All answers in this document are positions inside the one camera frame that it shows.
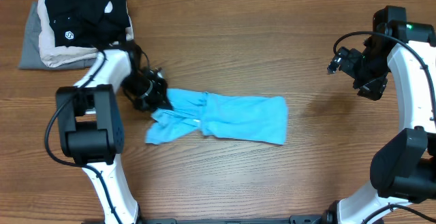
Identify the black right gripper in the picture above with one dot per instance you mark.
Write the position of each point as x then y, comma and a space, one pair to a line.
376, 88

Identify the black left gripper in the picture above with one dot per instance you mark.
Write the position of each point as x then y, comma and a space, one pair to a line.
159, 102

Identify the light blue printed t-shirt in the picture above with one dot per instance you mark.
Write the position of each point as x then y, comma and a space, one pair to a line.
260, 119

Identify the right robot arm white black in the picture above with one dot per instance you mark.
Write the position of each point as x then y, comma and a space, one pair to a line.
403, 171

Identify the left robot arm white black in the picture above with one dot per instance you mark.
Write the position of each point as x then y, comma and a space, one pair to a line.
91, 130

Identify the black polo shirt with logo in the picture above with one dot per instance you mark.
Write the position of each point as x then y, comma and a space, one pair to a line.
87, 23

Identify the folded beige garment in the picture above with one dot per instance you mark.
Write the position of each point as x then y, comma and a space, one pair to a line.
53, 56

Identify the folded grey garment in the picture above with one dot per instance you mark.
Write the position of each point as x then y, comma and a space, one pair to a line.
30, 57

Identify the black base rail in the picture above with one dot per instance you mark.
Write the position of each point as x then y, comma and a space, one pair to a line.
295, 219

